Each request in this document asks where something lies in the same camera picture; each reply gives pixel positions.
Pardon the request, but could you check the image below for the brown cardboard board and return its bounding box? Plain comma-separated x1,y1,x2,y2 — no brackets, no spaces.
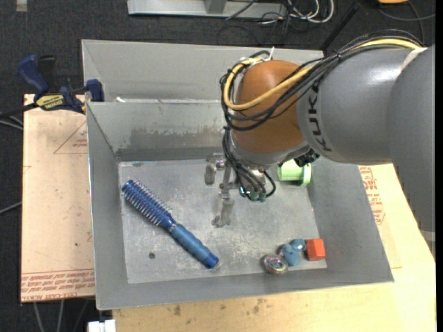
20,93,404,304

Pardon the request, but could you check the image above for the silver round disc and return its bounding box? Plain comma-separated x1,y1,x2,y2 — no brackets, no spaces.
260,253,289,275

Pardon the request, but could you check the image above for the grey metal bin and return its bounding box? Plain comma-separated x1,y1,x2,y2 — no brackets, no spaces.
81,39,395,311

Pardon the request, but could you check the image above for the blue hairbrush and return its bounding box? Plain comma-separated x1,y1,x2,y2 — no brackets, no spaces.
120,179,220,270

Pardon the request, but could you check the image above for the orange-red block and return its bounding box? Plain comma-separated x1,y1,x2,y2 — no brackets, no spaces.
304,238,327,262

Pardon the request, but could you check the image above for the black cylinder on white bracket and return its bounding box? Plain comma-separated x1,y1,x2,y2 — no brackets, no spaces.
293,149,321,167

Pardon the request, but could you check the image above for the teal toy animal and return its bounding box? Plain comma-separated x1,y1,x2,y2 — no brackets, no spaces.
276,238,307,267

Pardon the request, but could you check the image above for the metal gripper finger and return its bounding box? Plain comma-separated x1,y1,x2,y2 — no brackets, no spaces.
204,153,226,186
211,193,236,228

